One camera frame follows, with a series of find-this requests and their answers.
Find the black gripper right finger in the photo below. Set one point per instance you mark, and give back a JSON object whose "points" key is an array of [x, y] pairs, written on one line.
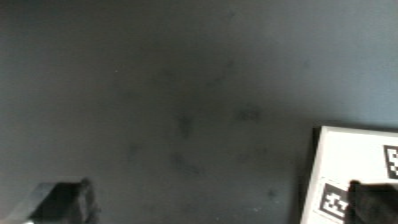
{"points": [[371, 203]]}

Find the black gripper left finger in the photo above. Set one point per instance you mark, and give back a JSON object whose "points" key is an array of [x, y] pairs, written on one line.
{"points": [[62, 203]]}

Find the white marker tag sheet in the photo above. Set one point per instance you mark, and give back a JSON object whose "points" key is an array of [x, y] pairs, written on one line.
{"points": [[355, 157]]}

